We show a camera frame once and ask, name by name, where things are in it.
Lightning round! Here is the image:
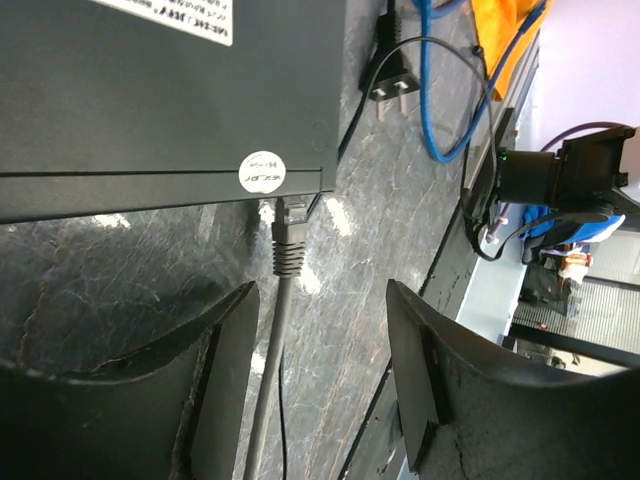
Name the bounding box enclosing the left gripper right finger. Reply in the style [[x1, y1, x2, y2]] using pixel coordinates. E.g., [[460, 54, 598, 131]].
[[386, 280, 639, 479]]

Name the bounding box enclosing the black network switch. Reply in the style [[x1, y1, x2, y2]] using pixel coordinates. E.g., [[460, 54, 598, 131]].
[[1, 1, 346, 223]]

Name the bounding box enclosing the orange Mickey Mouse pillowcase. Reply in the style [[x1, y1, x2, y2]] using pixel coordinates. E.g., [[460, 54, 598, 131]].
[[471, 0, 553, 101]]

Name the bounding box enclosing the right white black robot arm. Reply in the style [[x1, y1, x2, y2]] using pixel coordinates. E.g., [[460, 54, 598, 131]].
[[495, 125, 639, 224]]

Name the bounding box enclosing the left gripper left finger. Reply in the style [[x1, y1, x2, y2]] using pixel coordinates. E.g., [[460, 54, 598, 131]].
[[1, 282, 260, 479]]

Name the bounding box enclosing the grey ethernet cable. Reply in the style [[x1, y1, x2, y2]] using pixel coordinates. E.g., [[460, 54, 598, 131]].
[[242, 195, 311, 480]]

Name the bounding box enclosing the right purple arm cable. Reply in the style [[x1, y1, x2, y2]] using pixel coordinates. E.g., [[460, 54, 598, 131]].
[[539, 119, 626, 154]]

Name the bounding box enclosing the black power cable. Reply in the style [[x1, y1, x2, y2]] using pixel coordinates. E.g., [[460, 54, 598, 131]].
[[274, 0, 501, 480]]

